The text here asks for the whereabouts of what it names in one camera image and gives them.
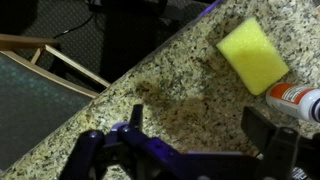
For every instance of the wooden chair grey seat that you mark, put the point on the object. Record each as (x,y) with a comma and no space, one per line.
(30,106)

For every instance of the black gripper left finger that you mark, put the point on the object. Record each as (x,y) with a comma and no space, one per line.
(140,146)

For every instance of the white pill bottle orange label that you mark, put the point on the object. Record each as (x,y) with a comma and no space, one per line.
(293,100)

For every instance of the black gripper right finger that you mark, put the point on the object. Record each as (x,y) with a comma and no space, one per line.
(280,146)

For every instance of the yellow sponge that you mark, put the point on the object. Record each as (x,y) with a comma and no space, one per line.
(253,56)

